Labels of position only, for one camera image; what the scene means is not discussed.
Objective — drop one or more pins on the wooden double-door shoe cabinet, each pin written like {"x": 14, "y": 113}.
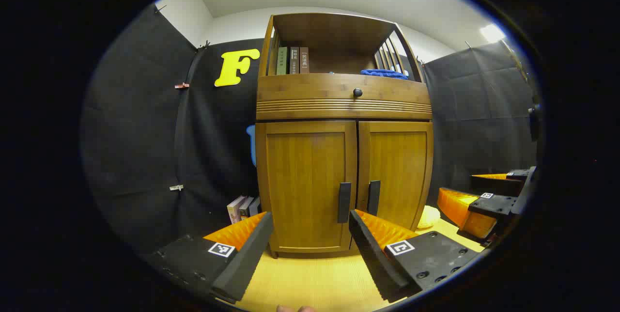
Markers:
{"x": 339, "y": 108}

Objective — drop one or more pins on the white and purple book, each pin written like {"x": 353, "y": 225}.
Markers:
{"x": 235, "y": 210}

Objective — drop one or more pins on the dark book with orange spine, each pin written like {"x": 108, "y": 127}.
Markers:
{"x": 246, "y": 208}

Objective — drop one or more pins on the black backdrop cloth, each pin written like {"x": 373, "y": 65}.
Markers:
{"x": 145, "y": 132}

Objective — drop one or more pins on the dark brown book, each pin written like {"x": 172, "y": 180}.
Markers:
{"x": 294, "y": 61}

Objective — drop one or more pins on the wooden cabinet door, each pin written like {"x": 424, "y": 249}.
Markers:
{"x": 399, "y": 171}
{"x": 302, "y": 181}

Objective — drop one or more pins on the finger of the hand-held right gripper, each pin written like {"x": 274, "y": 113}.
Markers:
{"x": 457, "y": 208}
{"x": 499, "y": 185}

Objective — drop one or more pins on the pale yellow round object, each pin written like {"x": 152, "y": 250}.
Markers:
{"x": 428, "y": 216}

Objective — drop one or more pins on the wooden cabinet drawer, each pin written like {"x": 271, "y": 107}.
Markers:
{"x": 315, "y": 90}

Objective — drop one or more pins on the red clip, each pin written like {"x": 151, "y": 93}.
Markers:
{"x": 181, "y": 85}

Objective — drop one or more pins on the small ceiling light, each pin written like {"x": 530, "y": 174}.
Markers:
{"x": 492, "y": 32}

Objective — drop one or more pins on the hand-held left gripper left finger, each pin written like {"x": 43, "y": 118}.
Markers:
{"x": 249, "y": 254}

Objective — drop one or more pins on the light brown book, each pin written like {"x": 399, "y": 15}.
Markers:
{"x": 304, "y": 60}

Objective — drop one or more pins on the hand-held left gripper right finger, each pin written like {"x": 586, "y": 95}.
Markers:
{"x": 373, "y": 254}

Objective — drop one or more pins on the blue cloth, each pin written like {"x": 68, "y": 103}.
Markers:
{"x": 384, "y": 74}

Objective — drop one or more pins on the grey book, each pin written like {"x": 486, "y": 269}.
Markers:
{"x": 255, "y": 205}

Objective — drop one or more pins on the green book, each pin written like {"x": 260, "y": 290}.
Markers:
{"x": 282, "y": 61}

